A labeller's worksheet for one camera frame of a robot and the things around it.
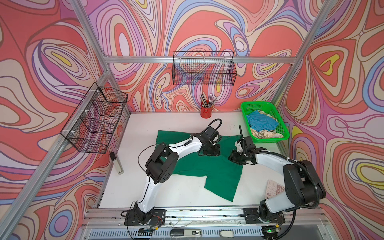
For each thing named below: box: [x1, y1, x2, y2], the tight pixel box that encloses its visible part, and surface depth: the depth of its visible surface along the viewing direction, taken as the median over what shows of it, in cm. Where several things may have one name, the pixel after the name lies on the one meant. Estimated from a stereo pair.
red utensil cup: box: [200, 105, 213, 119], surface depth 118 cm
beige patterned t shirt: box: [250, 110, 284, 139], surface depth 103 cm
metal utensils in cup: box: [199, 91, 217, 108], surface depth 114 cm
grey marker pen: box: [109, 152, 125, 176], surface depth 90 cm
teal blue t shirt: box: [246, 110, 279, 132], surface depth 107 cm
